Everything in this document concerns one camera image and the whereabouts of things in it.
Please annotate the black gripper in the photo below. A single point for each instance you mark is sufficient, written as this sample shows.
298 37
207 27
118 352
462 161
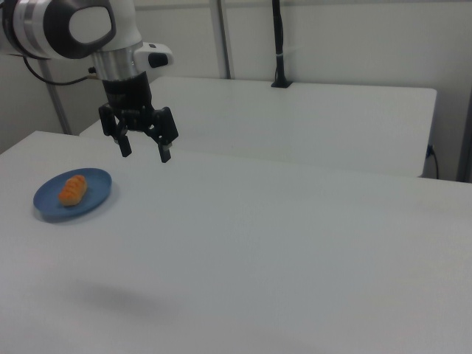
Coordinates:
125 92

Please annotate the orange toy bread loaf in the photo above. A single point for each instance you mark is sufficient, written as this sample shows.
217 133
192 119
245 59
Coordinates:
73 190

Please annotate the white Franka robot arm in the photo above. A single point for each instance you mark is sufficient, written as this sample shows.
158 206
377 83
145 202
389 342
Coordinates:
92 22

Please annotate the blue round plate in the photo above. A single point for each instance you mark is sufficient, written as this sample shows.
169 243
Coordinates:
96 184

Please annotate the white side table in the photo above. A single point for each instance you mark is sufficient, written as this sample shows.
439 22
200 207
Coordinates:
295 118

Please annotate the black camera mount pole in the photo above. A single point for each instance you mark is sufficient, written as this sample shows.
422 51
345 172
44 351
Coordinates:
279 37

